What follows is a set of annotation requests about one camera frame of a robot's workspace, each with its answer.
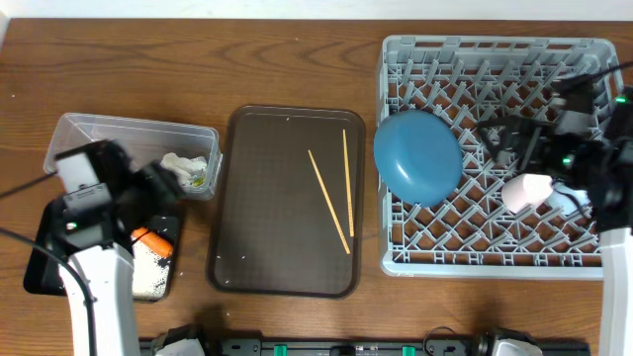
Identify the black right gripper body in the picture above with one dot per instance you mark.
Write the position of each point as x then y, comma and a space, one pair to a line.
537, 134

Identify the pink plastic cup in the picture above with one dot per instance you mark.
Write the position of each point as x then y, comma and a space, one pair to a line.
526, 190

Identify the blue plate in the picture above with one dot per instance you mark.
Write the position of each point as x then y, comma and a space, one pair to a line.
418, 157

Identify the light blue plastic cup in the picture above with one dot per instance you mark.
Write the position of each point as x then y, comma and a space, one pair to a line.
567, 200

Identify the wooden chopstick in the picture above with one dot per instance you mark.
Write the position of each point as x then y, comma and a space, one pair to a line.
348, 184
329, 204

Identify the white paper napkin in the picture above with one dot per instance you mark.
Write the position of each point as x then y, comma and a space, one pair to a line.
190, 172

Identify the orange carrot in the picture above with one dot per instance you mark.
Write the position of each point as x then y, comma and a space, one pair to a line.
155, 242

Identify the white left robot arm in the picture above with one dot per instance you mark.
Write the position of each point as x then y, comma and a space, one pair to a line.
93, 221

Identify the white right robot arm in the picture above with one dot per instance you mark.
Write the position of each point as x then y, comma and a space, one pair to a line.
604, 170

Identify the grey dishwasher rack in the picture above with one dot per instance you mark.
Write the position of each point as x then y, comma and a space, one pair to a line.
465, 80

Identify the dark brown serving tray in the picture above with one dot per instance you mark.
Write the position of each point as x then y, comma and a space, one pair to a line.
274, 233

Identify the clear plastic bin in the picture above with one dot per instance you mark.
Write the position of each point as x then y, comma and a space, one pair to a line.
144, 141

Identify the spilled white rice pile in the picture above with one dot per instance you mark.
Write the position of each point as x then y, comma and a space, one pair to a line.
150, 274

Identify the black plastic bin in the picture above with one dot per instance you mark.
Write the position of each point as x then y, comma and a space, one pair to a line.
41, 276

